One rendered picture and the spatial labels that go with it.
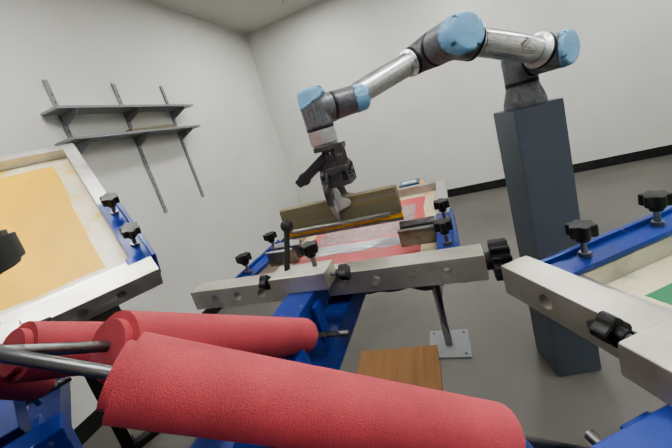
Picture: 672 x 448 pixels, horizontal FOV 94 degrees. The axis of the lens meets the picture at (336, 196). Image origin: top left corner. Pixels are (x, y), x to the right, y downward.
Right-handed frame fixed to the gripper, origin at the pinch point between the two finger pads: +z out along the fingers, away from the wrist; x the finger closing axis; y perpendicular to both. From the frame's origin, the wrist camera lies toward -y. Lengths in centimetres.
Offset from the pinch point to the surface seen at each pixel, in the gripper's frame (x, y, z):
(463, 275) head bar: -26.6, 30.1, 8.4
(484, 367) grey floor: 60, 28, 109
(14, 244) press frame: -72, 9, -22
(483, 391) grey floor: 45, 25, 109
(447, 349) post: 72, 11, 108
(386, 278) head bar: -26.7, 16.0, 7.2
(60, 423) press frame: -62, -24, 4
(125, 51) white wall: 147, -200, -137
